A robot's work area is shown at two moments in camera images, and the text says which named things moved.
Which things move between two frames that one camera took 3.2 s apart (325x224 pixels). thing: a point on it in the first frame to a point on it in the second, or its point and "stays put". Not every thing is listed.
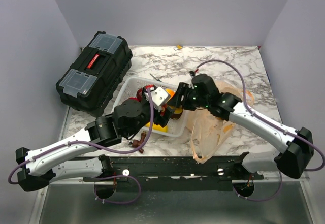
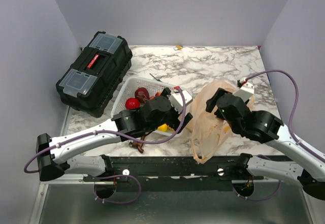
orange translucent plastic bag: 207,131 stays put
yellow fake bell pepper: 157,127 stays put
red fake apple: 139,94 stays put
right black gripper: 176,100 to 210,102
